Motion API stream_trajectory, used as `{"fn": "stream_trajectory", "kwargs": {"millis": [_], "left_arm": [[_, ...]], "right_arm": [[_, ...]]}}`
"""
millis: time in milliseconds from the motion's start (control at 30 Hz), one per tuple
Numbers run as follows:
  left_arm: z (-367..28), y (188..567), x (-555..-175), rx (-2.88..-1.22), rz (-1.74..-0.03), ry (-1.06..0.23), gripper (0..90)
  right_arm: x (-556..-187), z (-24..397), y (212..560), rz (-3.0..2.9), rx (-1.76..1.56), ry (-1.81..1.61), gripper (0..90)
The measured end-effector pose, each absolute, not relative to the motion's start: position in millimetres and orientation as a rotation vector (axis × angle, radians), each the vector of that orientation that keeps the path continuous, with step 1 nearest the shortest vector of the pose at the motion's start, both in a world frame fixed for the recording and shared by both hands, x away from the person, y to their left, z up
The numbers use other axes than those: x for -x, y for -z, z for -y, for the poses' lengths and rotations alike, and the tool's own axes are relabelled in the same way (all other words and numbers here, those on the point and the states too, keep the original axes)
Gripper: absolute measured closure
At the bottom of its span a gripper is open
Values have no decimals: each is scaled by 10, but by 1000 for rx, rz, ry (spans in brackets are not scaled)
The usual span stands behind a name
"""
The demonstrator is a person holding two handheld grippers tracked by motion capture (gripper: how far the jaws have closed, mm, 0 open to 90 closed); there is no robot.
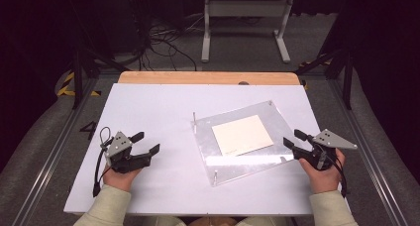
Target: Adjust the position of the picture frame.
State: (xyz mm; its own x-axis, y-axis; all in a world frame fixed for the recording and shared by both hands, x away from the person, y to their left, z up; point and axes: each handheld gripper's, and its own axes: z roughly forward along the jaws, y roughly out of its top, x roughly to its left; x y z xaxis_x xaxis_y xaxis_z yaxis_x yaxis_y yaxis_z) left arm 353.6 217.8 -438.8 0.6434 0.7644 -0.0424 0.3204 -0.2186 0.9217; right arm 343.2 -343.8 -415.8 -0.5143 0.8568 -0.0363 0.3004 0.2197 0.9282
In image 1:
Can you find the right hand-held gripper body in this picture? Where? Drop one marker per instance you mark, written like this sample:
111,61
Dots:
332,140

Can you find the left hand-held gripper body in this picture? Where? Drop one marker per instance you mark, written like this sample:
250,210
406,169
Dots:
118,146

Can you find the painting print card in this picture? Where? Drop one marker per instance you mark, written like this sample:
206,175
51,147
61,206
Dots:
242,135

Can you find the clear acrylic photo frame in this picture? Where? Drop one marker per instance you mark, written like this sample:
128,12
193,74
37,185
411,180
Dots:
231,169

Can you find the person's left hand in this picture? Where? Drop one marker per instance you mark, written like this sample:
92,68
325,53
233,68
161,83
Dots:
120,181

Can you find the person's right hand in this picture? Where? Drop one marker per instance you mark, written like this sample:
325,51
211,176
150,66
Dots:
322,181

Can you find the white table board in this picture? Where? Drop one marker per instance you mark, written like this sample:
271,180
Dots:
148,107

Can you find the black metal stand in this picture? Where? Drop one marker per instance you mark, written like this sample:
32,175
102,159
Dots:
347,84
78,80

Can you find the wooden table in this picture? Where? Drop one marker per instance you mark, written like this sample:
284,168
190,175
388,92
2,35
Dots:
198,78

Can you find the white metal stand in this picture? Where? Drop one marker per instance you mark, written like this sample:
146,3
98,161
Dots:
247,8

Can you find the aluminium floor rail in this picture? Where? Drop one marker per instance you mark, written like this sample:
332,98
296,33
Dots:
369,156
52,156

